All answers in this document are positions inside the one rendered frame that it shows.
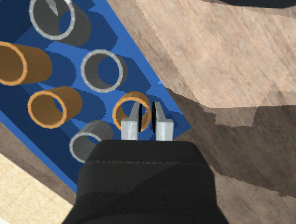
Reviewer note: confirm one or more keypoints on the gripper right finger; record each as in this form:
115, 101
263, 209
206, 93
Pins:
162, 127

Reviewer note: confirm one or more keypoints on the grey metal sleeve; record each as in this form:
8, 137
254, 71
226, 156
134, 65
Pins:
89, 71
81, 146
45, 16

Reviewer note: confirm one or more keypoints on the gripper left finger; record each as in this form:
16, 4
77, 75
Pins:
132, 125

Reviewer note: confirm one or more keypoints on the bronze bushing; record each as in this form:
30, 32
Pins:
43, 111
118, 113
36, 64

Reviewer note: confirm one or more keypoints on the blue crate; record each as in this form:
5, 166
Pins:
51, 146

